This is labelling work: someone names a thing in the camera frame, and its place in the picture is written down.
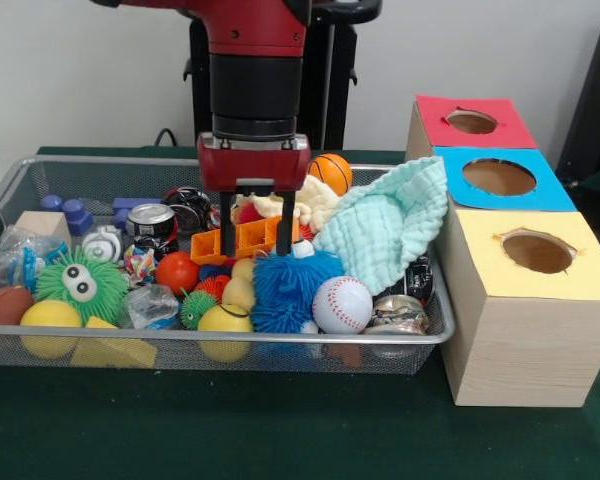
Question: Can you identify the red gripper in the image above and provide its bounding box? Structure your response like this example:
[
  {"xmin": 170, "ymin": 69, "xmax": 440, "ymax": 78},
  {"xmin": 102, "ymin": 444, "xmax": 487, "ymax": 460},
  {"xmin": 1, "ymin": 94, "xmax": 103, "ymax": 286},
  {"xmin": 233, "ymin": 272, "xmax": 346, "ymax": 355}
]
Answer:
[{"xmin": 195, "ymin": 132, "xmax": 311, "ymax": 259}]

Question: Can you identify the orange plastic toy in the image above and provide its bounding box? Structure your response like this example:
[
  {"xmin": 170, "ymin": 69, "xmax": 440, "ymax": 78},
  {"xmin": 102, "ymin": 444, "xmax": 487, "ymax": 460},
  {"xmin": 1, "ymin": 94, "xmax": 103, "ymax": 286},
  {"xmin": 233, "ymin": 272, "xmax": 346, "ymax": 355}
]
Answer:
[{"xmin": 189, "ymin": 214, "xmax": 301, "ymax": 266}]

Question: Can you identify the yellow plush toy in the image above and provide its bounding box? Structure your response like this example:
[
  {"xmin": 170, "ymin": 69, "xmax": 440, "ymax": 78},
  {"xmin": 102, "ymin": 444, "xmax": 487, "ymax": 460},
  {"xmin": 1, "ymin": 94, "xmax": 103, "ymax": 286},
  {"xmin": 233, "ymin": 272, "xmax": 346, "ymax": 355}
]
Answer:
[{"xmin": 221, "ymin": 257, "xmax": 257, "ymax": 314}]

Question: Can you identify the orange ball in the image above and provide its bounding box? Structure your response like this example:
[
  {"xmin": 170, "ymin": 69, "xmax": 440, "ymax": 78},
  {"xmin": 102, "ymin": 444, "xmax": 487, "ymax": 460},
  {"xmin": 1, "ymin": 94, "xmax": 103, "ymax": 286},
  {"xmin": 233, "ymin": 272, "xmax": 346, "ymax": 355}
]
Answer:
[{"xmin": 154, "ymin": 251, "xmax": 201, "ymax": 296}]

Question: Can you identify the multicolour spiky creature toy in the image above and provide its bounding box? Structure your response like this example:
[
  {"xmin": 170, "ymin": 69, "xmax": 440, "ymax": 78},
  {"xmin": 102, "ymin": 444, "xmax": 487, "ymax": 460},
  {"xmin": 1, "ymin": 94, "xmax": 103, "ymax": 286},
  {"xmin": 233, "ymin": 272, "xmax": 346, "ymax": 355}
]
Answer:
[{"xmin": 179, "ymin": 264, "xmax": 231, "ymax": 331}]

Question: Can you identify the mint green cloth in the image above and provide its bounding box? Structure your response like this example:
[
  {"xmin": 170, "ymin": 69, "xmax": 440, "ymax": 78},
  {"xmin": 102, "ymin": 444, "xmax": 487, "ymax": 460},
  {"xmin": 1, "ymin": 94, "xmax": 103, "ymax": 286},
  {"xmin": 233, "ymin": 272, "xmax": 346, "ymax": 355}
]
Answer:
[{"xmin": 312, "ymin": 155, "xmax": 450, "ymax": 297}]

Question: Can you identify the shallow metal mesh bin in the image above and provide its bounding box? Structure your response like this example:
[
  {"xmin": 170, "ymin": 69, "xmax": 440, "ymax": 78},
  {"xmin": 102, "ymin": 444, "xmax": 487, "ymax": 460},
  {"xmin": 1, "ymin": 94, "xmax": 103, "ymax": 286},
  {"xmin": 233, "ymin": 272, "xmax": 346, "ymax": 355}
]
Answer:
[{"xmin": 0, "ymin": 154, "xmax": 455, "ymax": 376}]

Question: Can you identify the wooden box with three holes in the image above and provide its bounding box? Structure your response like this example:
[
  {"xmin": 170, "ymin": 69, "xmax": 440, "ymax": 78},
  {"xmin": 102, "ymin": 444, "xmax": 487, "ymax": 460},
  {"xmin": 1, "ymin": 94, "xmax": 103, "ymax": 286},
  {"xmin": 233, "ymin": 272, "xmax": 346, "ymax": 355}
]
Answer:
[{"xmin": 403, "ymin": 93, "xmax": 600, "ymax": 409}]

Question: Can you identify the cream cloth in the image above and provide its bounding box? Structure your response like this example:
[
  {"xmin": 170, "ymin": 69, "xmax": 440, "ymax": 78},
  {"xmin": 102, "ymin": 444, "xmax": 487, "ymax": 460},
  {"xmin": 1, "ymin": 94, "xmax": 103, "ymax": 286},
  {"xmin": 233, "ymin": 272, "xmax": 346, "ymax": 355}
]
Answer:
[{"xmin": 234, "ymin": 174, "xmax": 344, "ymax": 231}]

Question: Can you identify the blue fuzzy ball with eyes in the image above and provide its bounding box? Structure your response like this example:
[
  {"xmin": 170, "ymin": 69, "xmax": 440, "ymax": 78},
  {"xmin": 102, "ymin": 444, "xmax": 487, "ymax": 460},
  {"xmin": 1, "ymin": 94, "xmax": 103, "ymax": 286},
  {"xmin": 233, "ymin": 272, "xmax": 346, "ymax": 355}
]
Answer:
[{"xmin": 251, "ymin": 249, "xmax": 346, "ymax": 335}]

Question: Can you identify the small orange basketball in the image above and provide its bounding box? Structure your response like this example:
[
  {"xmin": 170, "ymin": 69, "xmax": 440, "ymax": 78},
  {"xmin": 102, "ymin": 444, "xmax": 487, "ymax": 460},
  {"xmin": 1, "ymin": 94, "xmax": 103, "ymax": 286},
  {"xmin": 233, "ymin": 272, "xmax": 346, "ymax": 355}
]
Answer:
[{"xmin": 308, "ymin": 153, "xmax": 354, "ymax": 196}]

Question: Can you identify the yellow smiley ball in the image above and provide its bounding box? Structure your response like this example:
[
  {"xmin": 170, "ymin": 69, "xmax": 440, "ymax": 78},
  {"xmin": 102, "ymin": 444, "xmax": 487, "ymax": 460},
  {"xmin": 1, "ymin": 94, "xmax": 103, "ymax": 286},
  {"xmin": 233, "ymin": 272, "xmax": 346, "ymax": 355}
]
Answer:
[{"xmin": 197, "ymin": 303, "xmax": 255, "ymax": 335}]

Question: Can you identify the white baseball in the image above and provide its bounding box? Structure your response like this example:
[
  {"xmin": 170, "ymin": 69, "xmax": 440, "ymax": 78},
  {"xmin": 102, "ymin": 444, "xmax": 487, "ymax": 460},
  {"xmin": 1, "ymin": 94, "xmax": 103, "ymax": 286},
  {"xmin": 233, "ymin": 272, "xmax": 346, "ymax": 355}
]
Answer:
[{"xmin": 312, "ymin": 275, "xmax": 375, "ymax": 335}]

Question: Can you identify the green fuzzy ball with eyes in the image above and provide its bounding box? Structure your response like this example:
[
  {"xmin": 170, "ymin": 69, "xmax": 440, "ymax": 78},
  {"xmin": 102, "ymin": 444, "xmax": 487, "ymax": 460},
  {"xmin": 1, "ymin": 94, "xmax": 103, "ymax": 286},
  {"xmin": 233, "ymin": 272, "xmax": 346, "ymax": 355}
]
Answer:
[{"xmin": 34, "ymin": 247, "xmax": 130, "ymax": 326}]

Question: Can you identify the black cable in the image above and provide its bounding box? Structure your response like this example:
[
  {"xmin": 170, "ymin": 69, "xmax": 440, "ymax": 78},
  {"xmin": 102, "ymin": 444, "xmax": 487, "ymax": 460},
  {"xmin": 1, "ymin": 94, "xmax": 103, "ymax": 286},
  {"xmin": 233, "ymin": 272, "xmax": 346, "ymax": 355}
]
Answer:
[{"xmin": 154, "ymin": 128, "xmax": 191, "ymax": 147}]

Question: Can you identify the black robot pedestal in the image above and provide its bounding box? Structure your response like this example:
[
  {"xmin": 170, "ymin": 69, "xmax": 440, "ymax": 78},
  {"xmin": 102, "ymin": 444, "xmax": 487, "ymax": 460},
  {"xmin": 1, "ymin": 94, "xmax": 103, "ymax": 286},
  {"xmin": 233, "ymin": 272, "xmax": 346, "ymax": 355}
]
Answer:
[{"xmin": 182, "ymin": 0, "xmax": 384, "ymax": 151}]

